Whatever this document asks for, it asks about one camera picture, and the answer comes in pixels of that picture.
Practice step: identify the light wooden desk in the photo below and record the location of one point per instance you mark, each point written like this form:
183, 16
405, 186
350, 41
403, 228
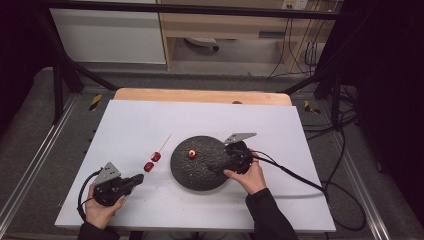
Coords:
216, 23

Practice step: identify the aluminium floor rail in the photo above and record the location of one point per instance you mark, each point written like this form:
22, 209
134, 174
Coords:
361, 186
36, 156

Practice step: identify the black round plate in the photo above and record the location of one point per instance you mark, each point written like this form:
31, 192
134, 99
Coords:
196, 170

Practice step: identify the person's left hand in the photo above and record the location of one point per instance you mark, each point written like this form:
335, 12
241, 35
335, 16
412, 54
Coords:
100, 213

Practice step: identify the white cabinet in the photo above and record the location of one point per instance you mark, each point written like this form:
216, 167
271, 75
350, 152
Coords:
110, 36

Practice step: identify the wooden table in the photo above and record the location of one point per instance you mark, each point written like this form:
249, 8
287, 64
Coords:
200, 96

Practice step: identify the person's right hand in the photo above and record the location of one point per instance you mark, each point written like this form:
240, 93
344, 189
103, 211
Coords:
251, 180

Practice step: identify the white object under desk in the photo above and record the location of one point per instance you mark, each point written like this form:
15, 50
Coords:
200, 41

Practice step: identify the thin wooden skewer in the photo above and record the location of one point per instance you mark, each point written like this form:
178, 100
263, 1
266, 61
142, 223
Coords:
165, 143

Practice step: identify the black horizontal frame bar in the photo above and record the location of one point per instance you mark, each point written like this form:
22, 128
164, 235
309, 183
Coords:
200, 9

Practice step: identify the white power strip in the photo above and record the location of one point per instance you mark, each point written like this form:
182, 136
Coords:
295, 4

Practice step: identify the black metal stand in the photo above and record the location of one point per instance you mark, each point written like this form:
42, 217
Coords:
57, 86
335, 96

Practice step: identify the yellow black floor tape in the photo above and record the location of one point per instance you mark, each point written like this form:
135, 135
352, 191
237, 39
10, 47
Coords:
311, 107

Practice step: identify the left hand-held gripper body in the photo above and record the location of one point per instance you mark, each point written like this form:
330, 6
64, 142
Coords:
108, 191

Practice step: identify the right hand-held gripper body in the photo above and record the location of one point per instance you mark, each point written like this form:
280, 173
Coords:
240, 156

